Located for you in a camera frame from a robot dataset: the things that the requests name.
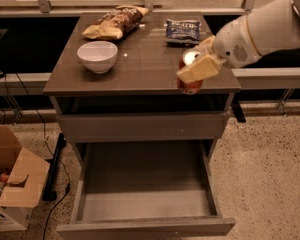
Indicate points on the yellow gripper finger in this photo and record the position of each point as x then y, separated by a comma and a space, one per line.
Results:
199, 67
206, 46

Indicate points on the white ceramic bowl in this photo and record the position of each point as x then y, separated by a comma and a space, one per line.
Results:
98, 56

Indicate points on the closed grey top drawer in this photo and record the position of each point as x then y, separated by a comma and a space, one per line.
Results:
142, 127

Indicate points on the blue snack bag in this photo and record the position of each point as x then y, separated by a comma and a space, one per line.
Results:
183, 32

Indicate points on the grey drawer cabinet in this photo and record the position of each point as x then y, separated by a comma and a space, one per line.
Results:
142, 81

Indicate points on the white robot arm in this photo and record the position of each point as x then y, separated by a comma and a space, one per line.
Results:
274, 27

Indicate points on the red coke can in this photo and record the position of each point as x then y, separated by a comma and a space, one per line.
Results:
189, 84

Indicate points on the open grey middle drawer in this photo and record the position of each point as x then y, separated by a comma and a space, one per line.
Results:
143, 191

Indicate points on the brown yellow chip bag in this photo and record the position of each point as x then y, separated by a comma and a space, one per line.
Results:
115, 24

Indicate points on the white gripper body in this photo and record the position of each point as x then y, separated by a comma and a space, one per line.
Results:
232, 47

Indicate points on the black power strip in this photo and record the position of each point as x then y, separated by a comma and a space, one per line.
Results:
49, 194

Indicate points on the brown cardboard box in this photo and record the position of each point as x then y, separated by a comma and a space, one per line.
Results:
23, 175

